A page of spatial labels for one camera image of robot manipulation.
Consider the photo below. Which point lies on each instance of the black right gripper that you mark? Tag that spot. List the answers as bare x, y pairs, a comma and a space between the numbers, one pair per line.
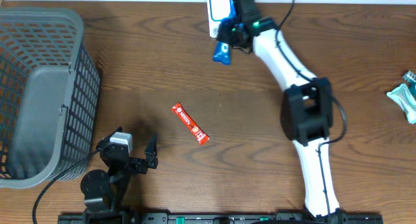
223, 34

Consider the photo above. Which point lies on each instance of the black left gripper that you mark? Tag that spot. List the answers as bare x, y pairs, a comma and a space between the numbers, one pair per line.
140, 167

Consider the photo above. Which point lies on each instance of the blue Oreo cookie pack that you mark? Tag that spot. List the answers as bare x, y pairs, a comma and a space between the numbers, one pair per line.
221, 53

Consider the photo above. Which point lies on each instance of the red Nescafe stick sachet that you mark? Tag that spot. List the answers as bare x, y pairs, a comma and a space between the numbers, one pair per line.
191, 125

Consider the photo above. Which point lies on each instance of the mint green wipes pack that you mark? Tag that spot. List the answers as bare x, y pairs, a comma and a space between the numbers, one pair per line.
404, 99

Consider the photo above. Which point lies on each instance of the teal mouthwash bottle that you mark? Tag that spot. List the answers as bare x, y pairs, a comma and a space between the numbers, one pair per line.
410, 78

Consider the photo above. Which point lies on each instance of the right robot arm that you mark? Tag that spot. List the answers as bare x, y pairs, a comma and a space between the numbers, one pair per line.
306, 111

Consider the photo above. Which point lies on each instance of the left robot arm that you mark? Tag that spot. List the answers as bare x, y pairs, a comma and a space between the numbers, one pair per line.
104, 191

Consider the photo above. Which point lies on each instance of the white barcode scanner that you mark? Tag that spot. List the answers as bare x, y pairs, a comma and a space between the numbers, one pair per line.
217, 11

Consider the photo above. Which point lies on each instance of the grey plastic basket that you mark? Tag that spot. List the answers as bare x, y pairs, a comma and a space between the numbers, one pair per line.
49, 96

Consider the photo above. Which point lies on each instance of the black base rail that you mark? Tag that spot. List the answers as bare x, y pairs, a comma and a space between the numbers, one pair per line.
281, 217

